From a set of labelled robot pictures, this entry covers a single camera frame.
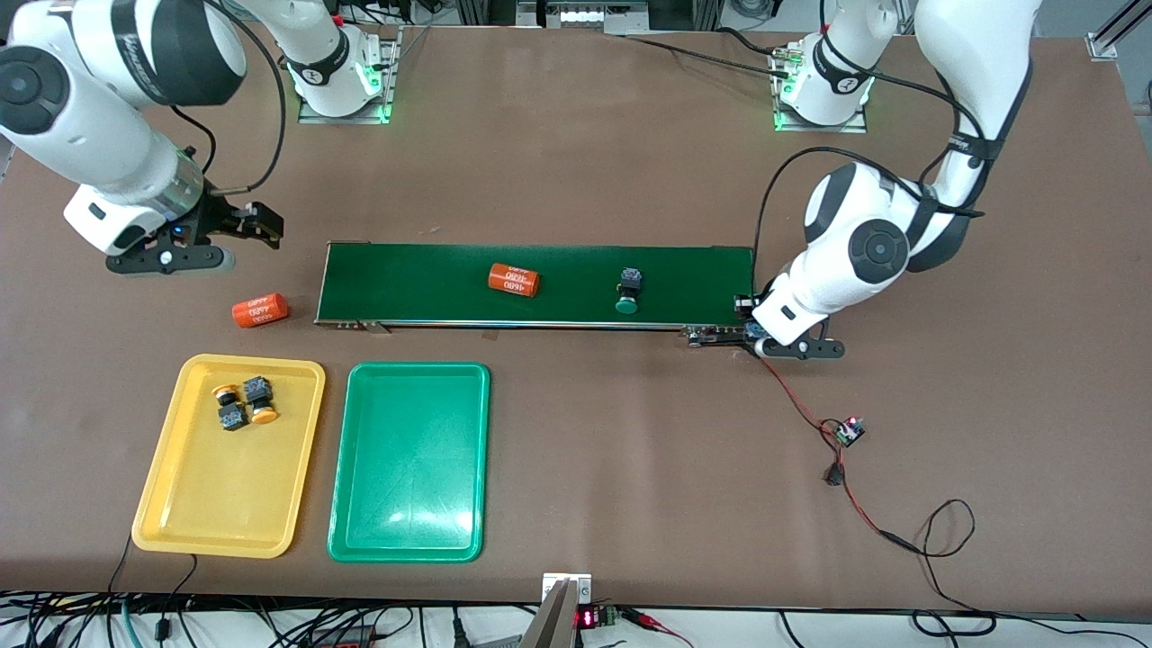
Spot grey metal bar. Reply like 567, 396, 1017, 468
517, 579, 581, 648

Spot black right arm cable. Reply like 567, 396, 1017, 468
169, 0, 289, 197

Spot small aluminium bracket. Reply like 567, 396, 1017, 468
541, 572, 594, 606

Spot thin black cable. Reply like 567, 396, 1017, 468
106, 531, 136, 597

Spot red clip lead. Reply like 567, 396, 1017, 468
621, 607, 694, 648

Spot red and black wire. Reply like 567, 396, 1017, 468
751, 351, 919, 552

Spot black cable with plug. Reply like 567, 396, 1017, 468
160, 553, 199, 642

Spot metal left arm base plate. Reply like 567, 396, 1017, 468
771, 45, 870, 134

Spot orange 4680 cylinder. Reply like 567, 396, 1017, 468
231, 293, 291, 329
488, 262, 541, 299

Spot white device on frame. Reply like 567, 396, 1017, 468
517, 0, 651, 30

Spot long black table cable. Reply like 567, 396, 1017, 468
624, 25, 797, 80

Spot green plastic tray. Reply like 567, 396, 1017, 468
327, 362, 491, 564

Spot green conveyor belt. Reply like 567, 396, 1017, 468
314, 240, 764, 347

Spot aluminium corner profile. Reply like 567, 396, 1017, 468
1086, 0, 1152, 62

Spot black looped power cable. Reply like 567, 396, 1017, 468
886, 498, 1152, 642

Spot yellow mushroom push button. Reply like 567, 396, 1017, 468
211, 384, 250, 433
243, 375, 280, 426

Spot yellow plastic tray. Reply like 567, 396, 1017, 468
131, 354, 327, 560

